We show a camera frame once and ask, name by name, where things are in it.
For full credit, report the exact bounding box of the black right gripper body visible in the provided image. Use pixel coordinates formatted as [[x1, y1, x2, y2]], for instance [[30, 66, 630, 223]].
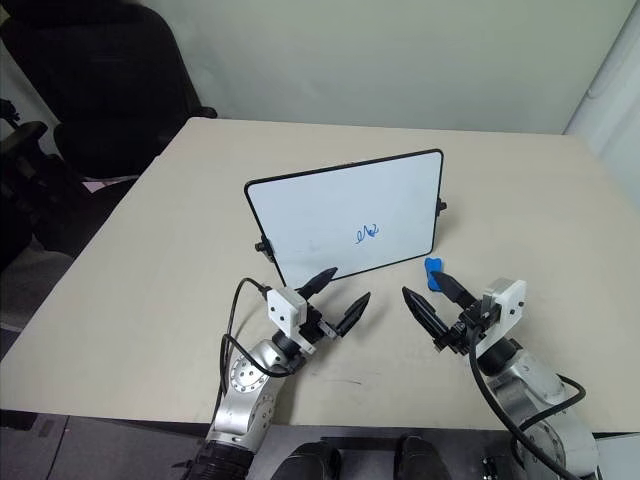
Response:
[[433, 298, 501, 357]]

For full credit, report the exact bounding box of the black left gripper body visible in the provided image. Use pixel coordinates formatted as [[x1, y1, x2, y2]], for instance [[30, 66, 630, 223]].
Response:
[[299, 304, 342, 345]]

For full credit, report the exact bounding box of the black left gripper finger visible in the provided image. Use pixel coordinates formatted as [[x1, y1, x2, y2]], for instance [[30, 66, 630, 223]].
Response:
[[332, 291, 372, 339], [293, 266, 339, 302]]

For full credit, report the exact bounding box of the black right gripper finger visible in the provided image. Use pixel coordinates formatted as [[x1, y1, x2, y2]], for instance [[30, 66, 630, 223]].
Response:
[[402, 286, 449, 343], [431, 271, 475, 308]]

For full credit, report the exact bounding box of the blue plastic block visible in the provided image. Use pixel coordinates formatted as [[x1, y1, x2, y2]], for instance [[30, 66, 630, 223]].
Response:
[[423, 256, 446, 292]]

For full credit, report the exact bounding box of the small black-framed whiteboard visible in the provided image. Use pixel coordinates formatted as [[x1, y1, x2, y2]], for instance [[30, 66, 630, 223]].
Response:
[[243, 148, 448, 284]]

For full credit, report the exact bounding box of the dark rounded shape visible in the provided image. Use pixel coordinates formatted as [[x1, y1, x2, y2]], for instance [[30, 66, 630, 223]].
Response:
[[283, 439, 342, 480]]

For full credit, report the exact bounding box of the black office chair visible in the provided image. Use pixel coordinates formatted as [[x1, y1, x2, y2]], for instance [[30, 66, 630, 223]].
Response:
[[0, 0, 219, 181]]

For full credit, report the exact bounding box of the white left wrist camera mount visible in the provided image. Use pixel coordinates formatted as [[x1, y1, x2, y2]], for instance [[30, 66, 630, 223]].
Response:
[[266, 287, 319, 357]]

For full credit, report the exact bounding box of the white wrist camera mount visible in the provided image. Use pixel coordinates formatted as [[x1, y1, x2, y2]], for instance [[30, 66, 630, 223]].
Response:
[[467, 278, 528, 358], [266, 287, 319, 357]]

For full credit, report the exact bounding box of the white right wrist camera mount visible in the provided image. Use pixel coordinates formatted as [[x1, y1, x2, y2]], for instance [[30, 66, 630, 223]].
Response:
[[467, 278, 528, 358]]

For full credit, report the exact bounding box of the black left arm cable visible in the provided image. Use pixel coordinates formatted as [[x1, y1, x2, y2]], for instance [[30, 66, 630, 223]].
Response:
[[213, 277, 292, 416]]

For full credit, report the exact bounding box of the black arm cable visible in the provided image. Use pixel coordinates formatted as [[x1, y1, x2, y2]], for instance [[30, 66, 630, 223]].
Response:
[[213, 277, 292, 416], [467, 327, 587, 474]]

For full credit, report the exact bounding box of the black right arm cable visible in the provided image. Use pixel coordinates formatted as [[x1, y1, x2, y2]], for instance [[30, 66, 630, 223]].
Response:
[[467, 327, 587, 474]]

